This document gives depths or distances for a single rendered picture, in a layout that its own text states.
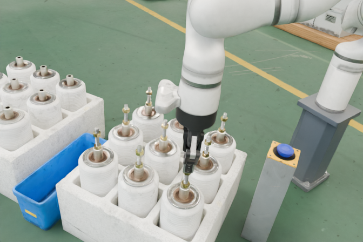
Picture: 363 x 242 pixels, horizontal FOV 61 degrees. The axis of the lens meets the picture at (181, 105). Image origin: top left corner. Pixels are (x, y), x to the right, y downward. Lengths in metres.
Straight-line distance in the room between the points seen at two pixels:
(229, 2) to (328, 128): 0.70
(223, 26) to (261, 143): 0.94
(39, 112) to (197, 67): 0.64
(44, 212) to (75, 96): 0.38
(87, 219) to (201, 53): 0.54
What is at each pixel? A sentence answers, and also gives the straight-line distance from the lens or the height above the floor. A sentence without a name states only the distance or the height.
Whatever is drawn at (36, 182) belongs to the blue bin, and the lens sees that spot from 1.01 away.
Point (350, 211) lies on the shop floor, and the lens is 1.22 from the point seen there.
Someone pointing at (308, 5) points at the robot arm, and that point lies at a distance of 0.49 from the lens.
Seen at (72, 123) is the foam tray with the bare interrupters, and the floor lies 0.17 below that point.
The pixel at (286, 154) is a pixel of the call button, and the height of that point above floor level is 0.33.
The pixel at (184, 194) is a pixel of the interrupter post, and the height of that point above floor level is 0.27.
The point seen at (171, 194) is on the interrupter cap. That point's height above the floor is 0.25.
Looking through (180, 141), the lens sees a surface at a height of 0.23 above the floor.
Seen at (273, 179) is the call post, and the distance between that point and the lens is 0.80.
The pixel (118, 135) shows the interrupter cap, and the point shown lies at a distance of 0.85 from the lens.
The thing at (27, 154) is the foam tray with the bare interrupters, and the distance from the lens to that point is 0.98.
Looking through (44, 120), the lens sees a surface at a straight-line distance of 1.03.
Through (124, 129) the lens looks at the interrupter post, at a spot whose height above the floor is 0.27.
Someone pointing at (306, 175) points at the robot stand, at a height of 0.05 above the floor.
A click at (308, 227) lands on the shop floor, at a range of 1.09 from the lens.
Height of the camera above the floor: 0.78
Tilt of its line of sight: 32 degrees down
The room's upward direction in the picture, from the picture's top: 7 degrees clockwise
